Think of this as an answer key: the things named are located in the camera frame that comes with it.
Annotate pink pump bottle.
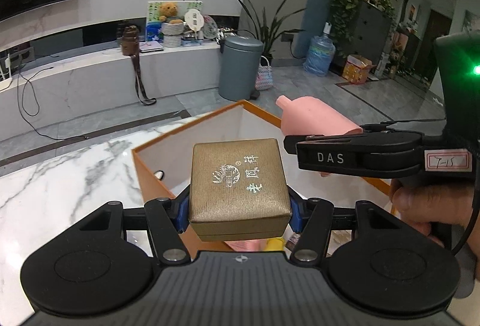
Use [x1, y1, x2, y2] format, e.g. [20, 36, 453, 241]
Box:
[225, 239, 265, 252]

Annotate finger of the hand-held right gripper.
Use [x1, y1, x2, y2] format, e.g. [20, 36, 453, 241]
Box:
[359, 121, 421, 135]
[284, 134, 361, 154]

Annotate long-leaf potted plant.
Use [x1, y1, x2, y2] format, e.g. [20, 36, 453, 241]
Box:
[235, 0, 306, 62]

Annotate pink bottle with narrow neck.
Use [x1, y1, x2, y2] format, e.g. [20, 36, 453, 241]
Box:
[275, 95, 364, 179]

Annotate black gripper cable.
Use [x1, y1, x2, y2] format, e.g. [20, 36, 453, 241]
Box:
[448, 152, 480, 257]

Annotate teddy bear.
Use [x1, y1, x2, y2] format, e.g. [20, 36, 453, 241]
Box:
[157, 2, 180, 24]

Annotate white laptop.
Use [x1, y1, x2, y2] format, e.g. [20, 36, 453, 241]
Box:
[139, 40, 166, 54]

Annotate blue water jug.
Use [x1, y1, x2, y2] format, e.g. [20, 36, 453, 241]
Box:
[303, 22, 336, 77]

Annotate grey trash can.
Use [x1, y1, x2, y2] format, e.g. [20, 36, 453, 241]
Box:
[218, 36, 264, 101]

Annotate brown bag with strap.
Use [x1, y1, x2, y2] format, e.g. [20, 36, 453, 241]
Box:
[119, 25, 157, 106]

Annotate open cardboard box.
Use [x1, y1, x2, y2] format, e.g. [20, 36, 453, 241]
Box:
[342, 54, 377, 86]

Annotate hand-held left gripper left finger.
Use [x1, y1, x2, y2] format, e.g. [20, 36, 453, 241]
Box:
[77, 188, 190, 264]

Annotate person's right hand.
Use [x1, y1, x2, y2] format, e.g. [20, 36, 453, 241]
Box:
[390, 184, 475, 237]

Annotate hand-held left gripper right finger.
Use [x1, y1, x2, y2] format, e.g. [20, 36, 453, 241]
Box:
[288, 191, 404, 264]

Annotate woven handbag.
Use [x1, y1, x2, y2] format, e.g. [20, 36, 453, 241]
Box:
[256, 55, 275, 92]

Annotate green illustrated picture board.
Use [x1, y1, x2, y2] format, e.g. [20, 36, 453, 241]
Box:
[147, 0, 204, 31]

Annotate grey cabinet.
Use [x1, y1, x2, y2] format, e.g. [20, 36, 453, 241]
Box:
[352, 0, 399, 69]

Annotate marble media bench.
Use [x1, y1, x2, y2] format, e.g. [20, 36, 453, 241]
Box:
[0, 37, 222, 142]

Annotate gold jewelry box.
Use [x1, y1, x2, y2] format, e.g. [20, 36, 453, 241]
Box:
[188, 138, 293, 242]

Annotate patterned decorative plate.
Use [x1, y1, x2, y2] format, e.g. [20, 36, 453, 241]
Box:
[203, 14, 219, 39]

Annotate white router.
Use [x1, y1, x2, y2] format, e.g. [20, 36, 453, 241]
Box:
[0, 52, 13, 91]

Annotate blue floral box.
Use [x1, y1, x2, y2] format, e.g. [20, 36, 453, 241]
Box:
[144, 22, 164, 44]

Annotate orange storage box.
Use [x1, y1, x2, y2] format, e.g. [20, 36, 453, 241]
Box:
[131, 99, 394, 253]

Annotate white round hand fan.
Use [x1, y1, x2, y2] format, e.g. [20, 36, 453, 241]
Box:
[183, 9, 206, 40]

